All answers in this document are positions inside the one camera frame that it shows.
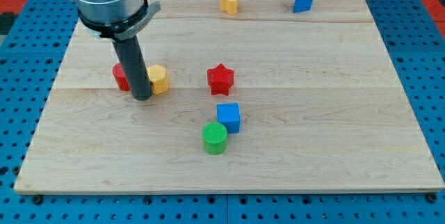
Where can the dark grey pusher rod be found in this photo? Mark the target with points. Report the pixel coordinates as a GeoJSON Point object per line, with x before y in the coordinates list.
{"type": "Point", "coordinates": [131, 59]}

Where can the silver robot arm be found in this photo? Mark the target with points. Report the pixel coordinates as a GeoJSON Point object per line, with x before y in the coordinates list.
{"type": "Point", "coordinates": [120, 21]}

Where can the blue triangle block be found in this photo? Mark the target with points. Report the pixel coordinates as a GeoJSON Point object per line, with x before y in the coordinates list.
{"type": "Point", "coordinates": [302, 5]}

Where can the red cylinder block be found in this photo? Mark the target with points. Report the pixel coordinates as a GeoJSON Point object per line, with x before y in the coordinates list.
{"type": "Point", "coordinates": [119, 77]}

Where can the yellow hexagon block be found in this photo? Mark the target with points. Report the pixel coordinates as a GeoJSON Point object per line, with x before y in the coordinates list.
{"type": "Point", "coordinates": [159, 80]}

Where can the red star block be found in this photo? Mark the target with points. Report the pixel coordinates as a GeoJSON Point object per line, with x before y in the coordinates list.
{"type": "Point", "coordinates": [220, 79]}

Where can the yellow heart block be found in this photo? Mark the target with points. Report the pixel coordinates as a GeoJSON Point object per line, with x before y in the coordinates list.
{"type": "Point", "coordinates": [229, 6]}

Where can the blue cube block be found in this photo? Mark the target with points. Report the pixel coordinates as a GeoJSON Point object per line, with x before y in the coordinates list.
{"type": "Point", "coordinates": [229, 116]}

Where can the green cylinder block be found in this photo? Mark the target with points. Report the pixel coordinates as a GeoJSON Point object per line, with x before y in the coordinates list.
{"type": "Point", "coordinates": [214, 136]}

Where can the wooden board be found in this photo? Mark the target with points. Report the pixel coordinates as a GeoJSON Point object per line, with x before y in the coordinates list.
{"type": "Point", "coordinates": [322, 109]}

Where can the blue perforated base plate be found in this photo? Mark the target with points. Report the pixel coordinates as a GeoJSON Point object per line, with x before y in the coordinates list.
{"type": "Point", "coordinates": [30, 58]}

